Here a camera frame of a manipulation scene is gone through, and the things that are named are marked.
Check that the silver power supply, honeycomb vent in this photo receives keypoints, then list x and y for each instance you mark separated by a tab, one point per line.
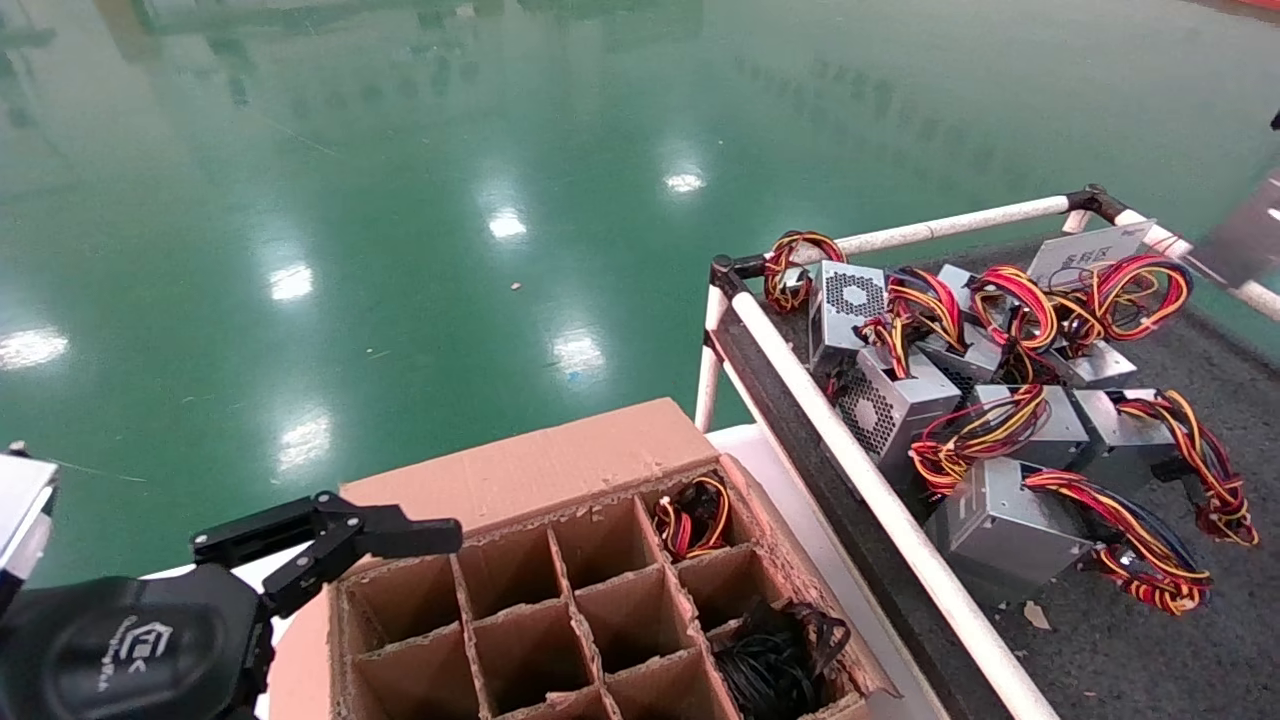
888	410

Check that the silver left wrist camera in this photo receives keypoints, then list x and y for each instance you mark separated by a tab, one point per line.
20	520

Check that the dark grey felt mat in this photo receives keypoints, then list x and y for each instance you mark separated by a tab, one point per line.
1150	660

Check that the small cardboard scrap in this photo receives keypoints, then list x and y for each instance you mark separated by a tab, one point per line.
1037	615

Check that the white pipe frame cart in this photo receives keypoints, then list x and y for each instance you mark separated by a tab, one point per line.
810	390

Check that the silver power supply, white label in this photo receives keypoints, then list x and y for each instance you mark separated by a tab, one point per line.
1085	255

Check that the cardboard box with dividers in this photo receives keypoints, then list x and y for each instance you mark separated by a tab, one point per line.
540	470

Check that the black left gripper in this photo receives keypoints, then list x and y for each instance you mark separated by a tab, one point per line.
128	650

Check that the silver power supply, fan grille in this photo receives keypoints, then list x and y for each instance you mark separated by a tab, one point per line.
848	300

